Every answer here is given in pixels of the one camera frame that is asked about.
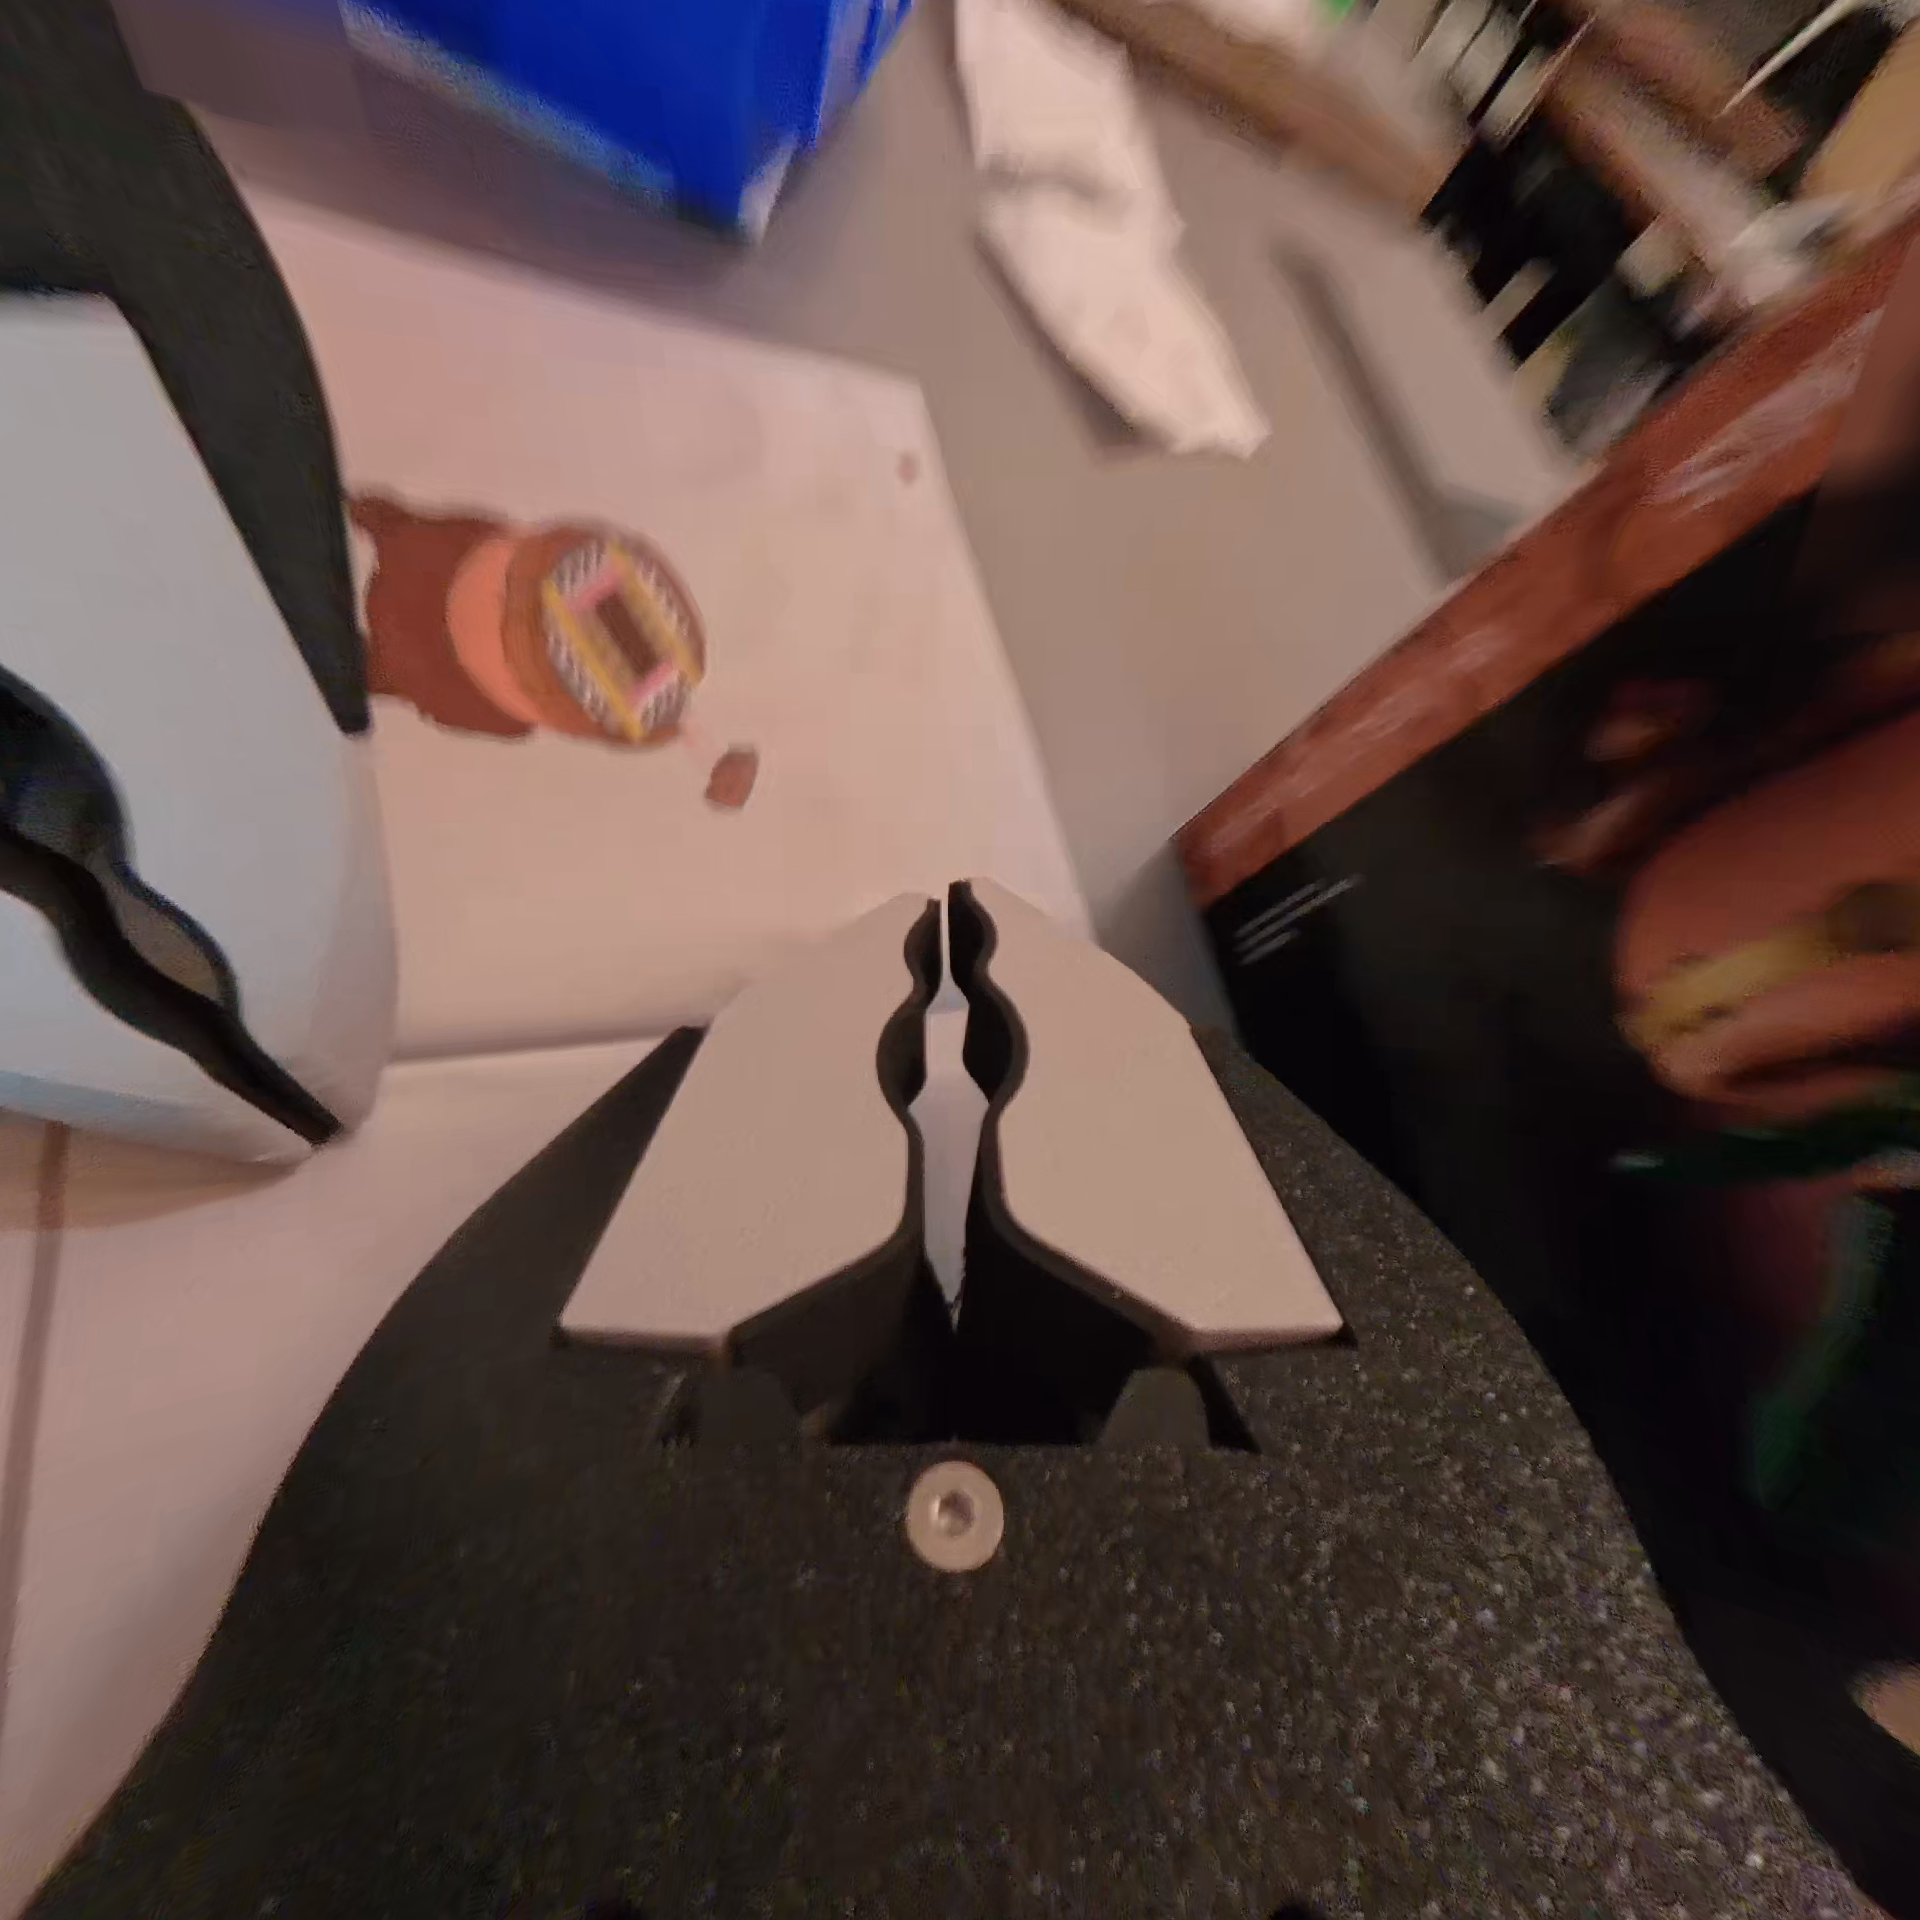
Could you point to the black flower print box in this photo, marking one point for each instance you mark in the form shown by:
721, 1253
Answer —
1562, 1052

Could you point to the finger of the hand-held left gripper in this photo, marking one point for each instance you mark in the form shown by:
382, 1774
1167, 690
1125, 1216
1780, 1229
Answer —
182, 601
92, 1035

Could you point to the white paper sheet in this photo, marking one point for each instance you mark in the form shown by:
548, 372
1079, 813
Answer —
1111, 241

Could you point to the blue plastic bin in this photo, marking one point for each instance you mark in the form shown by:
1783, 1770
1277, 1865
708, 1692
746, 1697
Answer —
662, 76

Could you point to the white instruction booklet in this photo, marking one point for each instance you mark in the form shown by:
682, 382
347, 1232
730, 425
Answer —
750, 451

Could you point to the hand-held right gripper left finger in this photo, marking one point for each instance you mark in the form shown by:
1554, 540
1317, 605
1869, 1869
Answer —
750, 1186

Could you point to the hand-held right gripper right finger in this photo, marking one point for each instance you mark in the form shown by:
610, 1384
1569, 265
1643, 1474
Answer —
1155, 1186

